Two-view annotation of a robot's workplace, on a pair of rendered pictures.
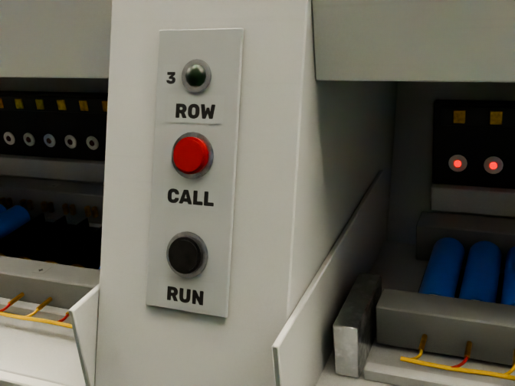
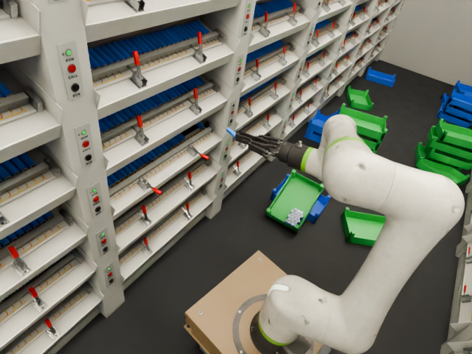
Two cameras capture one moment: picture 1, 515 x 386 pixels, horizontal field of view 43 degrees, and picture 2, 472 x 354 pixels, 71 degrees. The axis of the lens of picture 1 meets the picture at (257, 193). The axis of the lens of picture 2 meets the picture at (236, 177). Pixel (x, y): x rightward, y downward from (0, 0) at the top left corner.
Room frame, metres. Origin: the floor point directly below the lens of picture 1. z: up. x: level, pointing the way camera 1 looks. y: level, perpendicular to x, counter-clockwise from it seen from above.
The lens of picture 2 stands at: (0.12, 1.27, 1.38)
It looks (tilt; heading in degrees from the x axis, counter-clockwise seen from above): 41 degrees down; 274
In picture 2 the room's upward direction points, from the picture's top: 11 degrees clockwise
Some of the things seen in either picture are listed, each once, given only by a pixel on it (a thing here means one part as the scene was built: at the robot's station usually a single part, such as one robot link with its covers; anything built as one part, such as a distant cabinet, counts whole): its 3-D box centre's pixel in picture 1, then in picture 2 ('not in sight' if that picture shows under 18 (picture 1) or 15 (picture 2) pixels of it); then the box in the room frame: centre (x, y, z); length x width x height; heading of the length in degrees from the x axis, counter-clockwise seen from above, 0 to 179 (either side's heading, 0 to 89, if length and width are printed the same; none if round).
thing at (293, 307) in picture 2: not in sight; (291, 310); (-0.07, 0.78, 0.53); 0.16 x 0.13 x 0.19; 174
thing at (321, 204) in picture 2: not in sight; (300, 197); (-0.18, -0.24, 0.04); 0.30 x 0.20 x 0.08; 158
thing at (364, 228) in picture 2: not in sight; (371, 228); (-0.60, -0.13, 0.04); 0.30 x 0.20 x 0.08; 7
